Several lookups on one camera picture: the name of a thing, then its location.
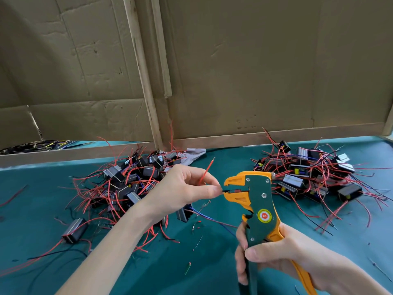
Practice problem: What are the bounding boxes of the person's right hand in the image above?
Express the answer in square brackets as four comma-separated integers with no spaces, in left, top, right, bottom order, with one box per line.
[235,221,335,295]

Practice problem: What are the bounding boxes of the person's left hand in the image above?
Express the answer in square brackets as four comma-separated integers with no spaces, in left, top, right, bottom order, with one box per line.
[138,164,223,222]

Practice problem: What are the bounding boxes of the transformer with wires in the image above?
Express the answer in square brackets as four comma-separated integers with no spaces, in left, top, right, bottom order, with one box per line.
[177,158,237,228]

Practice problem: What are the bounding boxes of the pile of wired transformers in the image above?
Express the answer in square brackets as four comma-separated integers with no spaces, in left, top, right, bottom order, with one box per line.
[0,141,203,274]
[253,127,393,234]

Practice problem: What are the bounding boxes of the orange green wire strippers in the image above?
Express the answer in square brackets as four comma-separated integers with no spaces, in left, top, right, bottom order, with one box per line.
[222,170,318,295]

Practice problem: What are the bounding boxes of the person's left forearm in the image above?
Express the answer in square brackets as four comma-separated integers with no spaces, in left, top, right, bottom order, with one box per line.
[55,206,154,295]

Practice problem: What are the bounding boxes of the person's right forearm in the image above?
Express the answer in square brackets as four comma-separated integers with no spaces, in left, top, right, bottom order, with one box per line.
[319,261,391,295]

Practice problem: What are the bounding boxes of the crumpled grey plastic bag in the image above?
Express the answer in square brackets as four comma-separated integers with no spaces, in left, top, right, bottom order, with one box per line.
[172,148,207,166]

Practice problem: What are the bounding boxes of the thin wooden strip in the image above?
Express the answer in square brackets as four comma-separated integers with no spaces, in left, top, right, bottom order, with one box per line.
[150,0,173,98]

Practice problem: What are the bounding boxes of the creased brown cardboard panel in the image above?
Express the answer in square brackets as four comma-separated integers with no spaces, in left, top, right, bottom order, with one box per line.
[0,0,154,148]

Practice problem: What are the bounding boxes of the smooth brown cardboard panel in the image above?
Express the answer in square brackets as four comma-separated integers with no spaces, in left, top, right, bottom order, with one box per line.
[161,0,393,140]

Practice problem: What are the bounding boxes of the short wooden bottom rail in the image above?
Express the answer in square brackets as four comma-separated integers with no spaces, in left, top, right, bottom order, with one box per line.
[0,143,157,168]

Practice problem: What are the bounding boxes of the long wooden bottom rail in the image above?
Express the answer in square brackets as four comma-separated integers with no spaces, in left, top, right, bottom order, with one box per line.
[175,123,386,150]

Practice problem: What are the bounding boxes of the wide wooden post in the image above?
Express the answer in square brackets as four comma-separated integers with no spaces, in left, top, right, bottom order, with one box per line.
[123,0,165,148]

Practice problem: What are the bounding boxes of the heap of black cables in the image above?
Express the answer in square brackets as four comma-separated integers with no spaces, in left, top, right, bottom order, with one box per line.
[0,139,84,156]

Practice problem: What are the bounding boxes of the wooden corner post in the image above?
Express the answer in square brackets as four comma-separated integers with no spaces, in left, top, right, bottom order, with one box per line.
[382,104,393,137]

